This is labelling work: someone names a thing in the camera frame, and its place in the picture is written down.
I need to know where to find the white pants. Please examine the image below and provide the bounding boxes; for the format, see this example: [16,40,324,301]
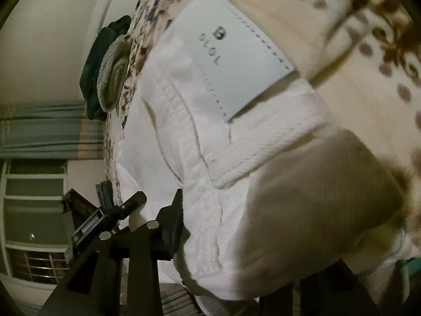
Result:
[113,0,412,316]

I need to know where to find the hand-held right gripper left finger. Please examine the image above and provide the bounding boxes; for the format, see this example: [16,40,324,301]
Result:
[38,189,192,316]

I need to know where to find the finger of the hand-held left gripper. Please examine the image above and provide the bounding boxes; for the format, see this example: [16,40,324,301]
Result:
[106,191,148,228]

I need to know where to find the window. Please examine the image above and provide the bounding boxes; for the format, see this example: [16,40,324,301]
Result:
[0,160,71,285]

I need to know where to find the dark green blanket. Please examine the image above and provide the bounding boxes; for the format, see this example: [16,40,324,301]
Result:
[80,15,134,121]

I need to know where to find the grey folded blanket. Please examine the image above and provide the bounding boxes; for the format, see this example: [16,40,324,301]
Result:
[99,34,134,112]

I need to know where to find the bed with floral sheet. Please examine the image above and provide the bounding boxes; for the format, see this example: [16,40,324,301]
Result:
[103,0,211,188]

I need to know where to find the green striped curtain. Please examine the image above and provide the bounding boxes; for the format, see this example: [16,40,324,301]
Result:
[0,103,107,159]

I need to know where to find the striped cloth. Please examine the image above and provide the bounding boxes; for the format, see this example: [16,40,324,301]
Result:
[122,283,201,316]

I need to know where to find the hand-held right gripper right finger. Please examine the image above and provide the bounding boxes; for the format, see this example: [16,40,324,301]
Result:
[260,258,372,316]

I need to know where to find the folded blue jeans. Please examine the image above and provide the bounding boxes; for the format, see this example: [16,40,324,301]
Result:
[95,180,115,206]

